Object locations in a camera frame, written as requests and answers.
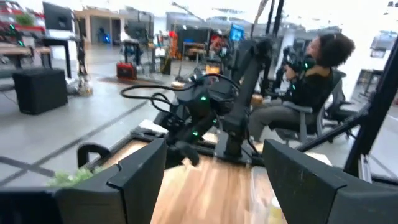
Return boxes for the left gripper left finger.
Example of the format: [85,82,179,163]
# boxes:
[55,138,168,224]

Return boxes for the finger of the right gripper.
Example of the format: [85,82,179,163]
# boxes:
[175,141,200,167]

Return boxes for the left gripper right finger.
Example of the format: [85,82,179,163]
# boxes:
[262,139,398,224]

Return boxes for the yellow translucent medicine bottle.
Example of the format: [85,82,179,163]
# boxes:
[269,195,289,224]

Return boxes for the clear plastic bin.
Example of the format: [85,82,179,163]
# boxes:
[248,164,289,224]

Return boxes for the green plant in white pot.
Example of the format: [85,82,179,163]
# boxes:
[46,166,105,187]

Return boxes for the grey office chair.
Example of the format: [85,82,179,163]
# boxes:
[273,70,358,146]

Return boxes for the person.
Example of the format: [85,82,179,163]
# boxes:
[248,32,356,141]

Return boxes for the blue lit monitor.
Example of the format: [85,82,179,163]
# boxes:
[229,24,245,43]

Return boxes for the black wheeled stand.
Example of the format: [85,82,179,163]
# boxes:
[67,17,93,96]

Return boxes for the black cabinet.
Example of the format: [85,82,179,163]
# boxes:
[12,67,68,115]

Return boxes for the black desk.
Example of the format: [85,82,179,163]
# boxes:
[40,35,81,78]

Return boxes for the black desk monitor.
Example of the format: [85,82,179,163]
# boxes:
[42,2,74,32]

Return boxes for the wooden desk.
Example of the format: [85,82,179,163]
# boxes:
[0,43,52,69]

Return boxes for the small green shelf plant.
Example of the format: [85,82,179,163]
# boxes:
[15,12,35,27]

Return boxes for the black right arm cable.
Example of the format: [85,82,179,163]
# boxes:
[119,73,240,114]

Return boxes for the black frame clamp handle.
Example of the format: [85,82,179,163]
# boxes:
[76,142,112,169]

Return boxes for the silver aluminium profile post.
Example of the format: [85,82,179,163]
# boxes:
[357,154,373,183]

